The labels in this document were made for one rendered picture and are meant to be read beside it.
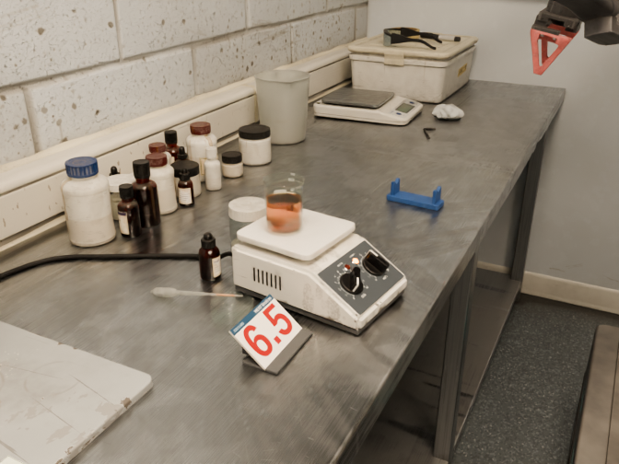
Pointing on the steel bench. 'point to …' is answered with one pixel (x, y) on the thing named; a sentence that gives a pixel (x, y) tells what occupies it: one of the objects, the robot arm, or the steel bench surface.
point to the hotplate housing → (305, 284)
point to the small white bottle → (212, 169)
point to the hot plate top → (294, 244)
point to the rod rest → (415, 197)
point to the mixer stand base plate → (57, 397)
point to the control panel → (372, 288)
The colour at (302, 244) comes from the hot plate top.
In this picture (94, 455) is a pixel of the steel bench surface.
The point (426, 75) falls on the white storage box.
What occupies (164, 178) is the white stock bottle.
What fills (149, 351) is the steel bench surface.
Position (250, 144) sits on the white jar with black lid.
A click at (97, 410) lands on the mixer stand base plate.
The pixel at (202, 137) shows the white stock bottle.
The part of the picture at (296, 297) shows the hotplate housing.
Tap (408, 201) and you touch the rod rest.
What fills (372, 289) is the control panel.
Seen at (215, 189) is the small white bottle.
